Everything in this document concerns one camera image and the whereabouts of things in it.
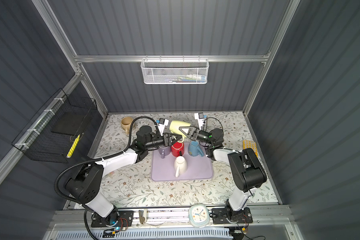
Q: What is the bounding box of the blue polka dot mug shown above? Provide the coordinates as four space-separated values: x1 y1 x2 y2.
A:
188 141 205 157

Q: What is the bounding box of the purple mug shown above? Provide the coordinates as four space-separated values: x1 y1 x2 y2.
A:
158 146 171 159

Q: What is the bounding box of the white mug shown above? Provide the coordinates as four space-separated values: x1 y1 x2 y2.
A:
174 156 188 178

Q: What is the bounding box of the black wire basket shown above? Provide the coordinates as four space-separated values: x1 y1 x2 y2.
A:
12 91 98 164

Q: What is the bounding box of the small white clock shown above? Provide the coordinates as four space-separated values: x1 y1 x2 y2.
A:
188 204 210 228

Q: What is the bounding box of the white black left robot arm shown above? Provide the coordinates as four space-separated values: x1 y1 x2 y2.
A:
54 116 182 227

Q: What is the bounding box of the red mug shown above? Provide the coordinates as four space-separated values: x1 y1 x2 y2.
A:
171 142 185 158

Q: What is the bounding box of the lavender plastic tray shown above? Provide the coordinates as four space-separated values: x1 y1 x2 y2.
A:
151 143 214 182

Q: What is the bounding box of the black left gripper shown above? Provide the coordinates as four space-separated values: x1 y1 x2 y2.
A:
144 132 182 151

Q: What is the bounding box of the white wire basket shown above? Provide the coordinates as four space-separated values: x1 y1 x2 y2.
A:
141 57 210 85

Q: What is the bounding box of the light green mug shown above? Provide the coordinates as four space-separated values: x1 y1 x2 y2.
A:
170 121 191 143

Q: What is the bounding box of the yellow calculator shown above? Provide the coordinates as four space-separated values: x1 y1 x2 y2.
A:
243 140 259 157

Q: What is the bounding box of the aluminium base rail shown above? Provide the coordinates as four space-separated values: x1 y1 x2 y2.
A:
48 205 295 231

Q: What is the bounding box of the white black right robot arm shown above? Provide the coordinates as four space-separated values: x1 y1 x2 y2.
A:
178 126 267 217

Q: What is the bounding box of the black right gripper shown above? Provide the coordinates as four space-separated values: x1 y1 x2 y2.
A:
180 128 214 148

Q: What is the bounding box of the beige speckled mug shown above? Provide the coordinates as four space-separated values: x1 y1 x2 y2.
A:
121 117 134 135

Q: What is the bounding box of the yellow marker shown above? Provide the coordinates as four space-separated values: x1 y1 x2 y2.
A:
66 135 81 159

